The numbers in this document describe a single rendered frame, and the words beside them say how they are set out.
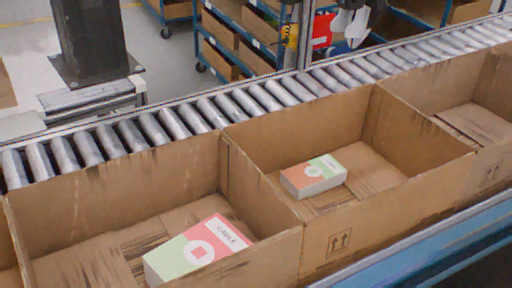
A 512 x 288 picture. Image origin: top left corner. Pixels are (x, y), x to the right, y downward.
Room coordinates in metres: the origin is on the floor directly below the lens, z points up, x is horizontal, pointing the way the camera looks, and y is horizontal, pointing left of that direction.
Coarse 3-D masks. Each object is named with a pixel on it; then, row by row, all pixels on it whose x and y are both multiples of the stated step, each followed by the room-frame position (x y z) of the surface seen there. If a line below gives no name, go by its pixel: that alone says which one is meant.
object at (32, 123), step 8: (8, 120) 1.19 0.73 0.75; (16, 120) 1.19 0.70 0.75; (24, 120) 1.19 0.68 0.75; (32, 120) 1.19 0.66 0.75; (40, 120) 1.20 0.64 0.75; (0, 128) 1.15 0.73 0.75; (8, 128) 1.15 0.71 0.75; (16, 128) 1.15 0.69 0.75; (24, 128) 1.15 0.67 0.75; (32, 128) 1.15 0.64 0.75; (40, 128) 1.16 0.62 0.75; (0, 136) 1.11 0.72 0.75; (8, 136) 1.11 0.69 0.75; (16, 136) 1.11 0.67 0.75
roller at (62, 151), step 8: (56, 144) 1.09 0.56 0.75; (64, 144) 1.09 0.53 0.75; (56, 152) 1.06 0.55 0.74; (64, 152) 1.05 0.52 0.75; (72, 152) 1.07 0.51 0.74; (56, 160) 1.04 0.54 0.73; (64, 160) 1.02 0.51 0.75; (72, 160) 1.02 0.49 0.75; (64, 168) 0.99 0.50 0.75; (72, 168) 0.99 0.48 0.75; (80, 168) 1.00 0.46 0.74
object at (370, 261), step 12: (504, 192) 0.76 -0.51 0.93; (480, 204) 0.73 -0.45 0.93; (492, 204) 0.75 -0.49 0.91; (456, 216) 0.69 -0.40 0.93; (468, 216) 0.71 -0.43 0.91; (432, 228) 0.66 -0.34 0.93; (444, 228) 0.68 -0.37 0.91; (408, 240) 0.62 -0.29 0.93; (420, 240) 0.64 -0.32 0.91; (384, 252) 0.59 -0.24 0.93; (396, 252) 0.61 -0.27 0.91; (360, 264) 0.56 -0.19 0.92; (372, 264) 0.58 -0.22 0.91; (336, 276) 0.54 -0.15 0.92; (348, 276) 0.55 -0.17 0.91
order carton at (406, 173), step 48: (336, 96) 0.93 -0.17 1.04; (384, 96) 0.95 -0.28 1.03; (240, 144) 0.80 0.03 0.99; (288, 144) 0.87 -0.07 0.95; (336, 144) 0.94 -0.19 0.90; (384, 144) 0.92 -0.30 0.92; (432, 144) 0.82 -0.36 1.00; (288, 192) 0.78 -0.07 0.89; (336, 192) 0.79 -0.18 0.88; (384, 192) 0.62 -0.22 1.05; (432, 192) 0.69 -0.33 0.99; (336, 240) 0.57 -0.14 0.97; (384, 240) 0.64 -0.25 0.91
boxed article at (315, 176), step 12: (324, 156) 0.87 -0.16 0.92; (288, 168) 0.82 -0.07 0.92; (300, 168) 0.82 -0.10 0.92; (312, 168) 0.82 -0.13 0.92; (324, 168) 0.83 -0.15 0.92; (336, 168) 0.83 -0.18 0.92; (288, 180) 0.78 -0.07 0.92; (300, 180) 0.78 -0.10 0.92; (312, 180) 0.78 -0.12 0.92; (324, 180) 0.79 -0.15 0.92; (336, 180) 0.81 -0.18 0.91; (300, 192) 0.75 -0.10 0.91; (312, 192) 0.77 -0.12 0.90
